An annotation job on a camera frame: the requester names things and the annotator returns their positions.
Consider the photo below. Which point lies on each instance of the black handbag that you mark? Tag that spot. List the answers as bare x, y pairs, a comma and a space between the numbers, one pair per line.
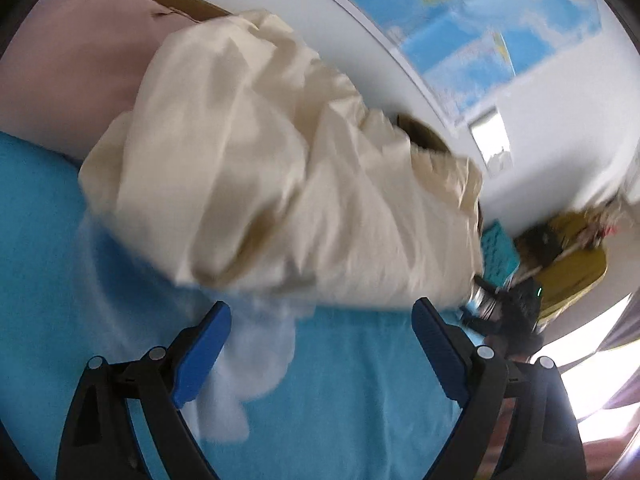
540, 240

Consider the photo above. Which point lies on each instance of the yellow chair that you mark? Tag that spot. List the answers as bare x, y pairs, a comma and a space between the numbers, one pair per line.
580, 270

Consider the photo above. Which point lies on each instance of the teal plastic basket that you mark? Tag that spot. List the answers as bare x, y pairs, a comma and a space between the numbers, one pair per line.
497, 250

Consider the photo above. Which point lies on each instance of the pink folded garment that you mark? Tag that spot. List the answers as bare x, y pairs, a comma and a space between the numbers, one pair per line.
75, 70

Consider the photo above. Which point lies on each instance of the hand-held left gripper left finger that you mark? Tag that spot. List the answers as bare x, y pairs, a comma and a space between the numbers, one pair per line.
200, 355

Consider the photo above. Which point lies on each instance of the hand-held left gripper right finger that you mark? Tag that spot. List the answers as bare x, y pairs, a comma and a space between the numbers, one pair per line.
442, 355

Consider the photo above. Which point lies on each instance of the cream large garment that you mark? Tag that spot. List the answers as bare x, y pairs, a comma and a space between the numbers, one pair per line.
275, 160

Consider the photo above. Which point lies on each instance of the blue floral blanket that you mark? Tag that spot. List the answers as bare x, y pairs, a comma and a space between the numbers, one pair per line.
350, 385

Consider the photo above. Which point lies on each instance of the colourful wall map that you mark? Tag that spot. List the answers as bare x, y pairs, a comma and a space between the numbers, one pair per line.
475, 20

